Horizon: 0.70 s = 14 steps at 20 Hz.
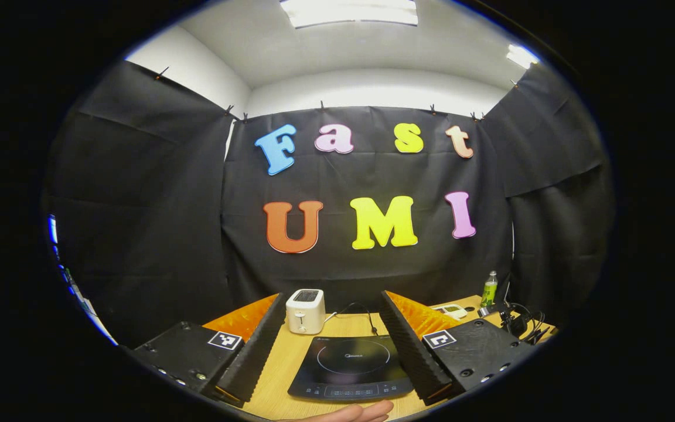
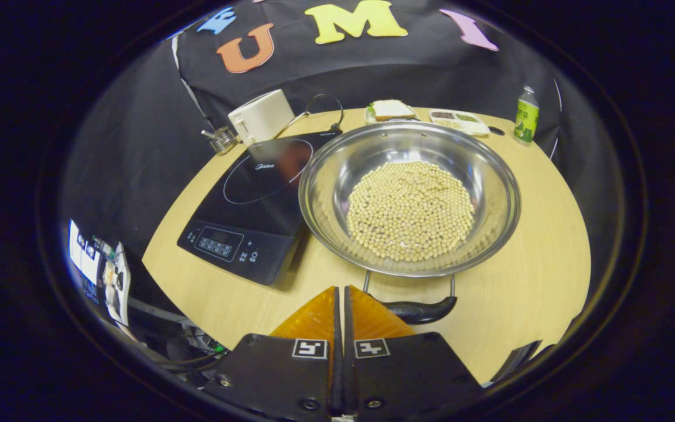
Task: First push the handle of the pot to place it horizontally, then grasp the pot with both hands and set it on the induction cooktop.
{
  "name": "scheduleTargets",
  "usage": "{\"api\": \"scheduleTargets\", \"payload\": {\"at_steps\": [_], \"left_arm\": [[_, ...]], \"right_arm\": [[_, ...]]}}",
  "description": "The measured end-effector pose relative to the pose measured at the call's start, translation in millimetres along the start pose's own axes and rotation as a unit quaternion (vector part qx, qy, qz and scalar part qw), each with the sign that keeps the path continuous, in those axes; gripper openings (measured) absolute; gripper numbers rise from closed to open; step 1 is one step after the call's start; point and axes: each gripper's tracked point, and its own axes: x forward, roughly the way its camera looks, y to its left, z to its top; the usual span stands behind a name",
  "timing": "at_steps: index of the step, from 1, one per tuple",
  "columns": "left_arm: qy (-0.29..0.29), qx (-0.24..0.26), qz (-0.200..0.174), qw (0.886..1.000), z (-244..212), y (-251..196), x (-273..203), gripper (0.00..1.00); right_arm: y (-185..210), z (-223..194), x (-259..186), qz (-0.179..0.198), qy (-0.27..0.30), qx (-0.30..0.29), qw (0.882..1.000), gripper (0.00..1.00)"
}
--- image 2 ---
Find bundle of floor cables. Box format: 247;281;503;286
129;296;230;379

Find divided tray of grains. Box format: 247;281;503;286
428;108;491;137

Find sandwich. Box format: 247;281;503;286
370;99;417;122

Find black induction cooktop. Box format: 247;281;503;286
176;130;343;287

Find white toaster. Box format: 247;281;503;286
227;89;296;147

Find black power cable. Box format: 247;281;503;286
305;93;345;135

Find green label drink bottle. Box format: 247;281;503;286
513;85;540;145

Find small metal wire rack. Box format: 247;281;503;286
201;125;239;155

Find white toaster cable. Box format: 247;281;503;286
281;111;310;139

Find white cluttered equipment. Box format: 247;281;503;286
67;219;134;327

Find stainless steel pot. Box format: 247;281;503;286
298;121;522;326

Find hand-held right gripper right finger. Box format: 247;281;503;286
343;285;485;420

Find pile of soybeans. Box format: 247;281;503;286
346;161;476;263

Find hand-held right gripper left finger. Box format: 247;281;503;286
205;285;342;421

